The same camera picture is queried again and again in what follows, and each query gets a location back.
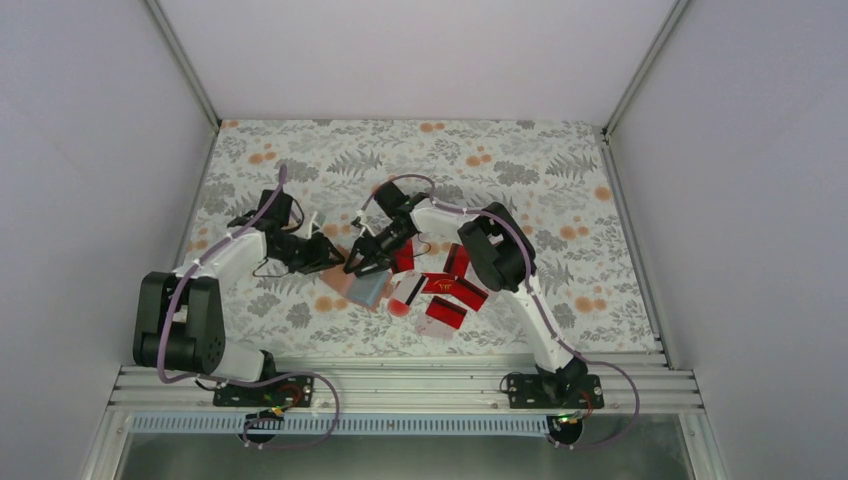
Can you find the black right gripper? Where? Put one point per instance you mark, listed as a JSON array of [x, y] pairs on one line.
[[370, 248]]

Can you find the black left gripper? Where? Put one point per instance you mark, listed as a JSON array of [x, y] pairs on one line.
[[318, 257]]

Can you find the tan leather card holder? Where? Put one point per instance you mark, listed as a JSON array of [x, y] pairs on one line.
[[367, 291]]

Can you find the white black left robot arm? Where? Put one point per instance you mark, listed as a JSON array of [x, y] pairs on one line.
[[180, 322]]

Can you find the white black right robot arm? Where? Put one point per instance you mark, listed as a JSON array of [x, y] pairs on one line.
[[500, 255]]

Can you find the white card black stripe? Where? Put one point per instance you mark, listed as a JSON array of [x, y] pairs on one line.
[[405, 292]]

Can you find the red VIP card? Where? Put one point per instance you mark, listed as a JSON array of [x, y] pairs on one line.
[[439, 283]]

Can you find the red card black stripe upright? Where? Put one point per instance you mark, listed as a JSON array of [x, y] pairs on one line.
[[457, 261]]

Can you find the red card black stripe bottom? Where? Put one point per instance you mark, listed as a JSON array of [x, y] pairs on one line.
[[446, 312]]

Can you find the white floral card bottom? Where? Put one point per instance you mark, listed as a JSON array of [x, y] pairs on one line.
[[430, 327]]

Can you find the red card black stripe right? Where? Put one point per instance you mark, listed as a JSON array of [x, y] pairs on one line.
[[469, 294]]

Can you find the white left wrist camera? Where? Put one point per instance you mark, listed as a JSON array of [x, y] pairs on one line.
[[317, 221]]

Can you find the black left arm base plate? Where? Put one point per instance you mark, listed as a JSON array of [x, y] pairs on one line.
[[295, 391]]

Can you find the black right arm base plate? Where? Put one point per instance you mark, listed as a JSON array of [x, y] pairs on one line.
[[533, 391]]

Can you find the aluminium front rail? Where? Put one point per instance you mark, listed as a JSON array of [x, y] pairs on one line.
[[428, 386]]

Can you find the white perforated cable duct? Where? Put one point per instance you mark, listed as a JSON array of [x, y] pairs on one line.
[[345, 424]]

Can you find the aluminium corner post left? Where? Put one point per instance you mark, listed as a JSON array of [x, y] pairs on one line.
[[179, 54]]

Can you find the aluminium corner post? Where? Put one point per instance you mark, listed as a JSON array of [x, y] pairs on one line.
[[645, 66], [179, 54]]

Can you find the aluminium corner post right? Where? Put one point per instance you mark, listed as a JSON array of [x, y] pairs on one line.
[[645, 66]]

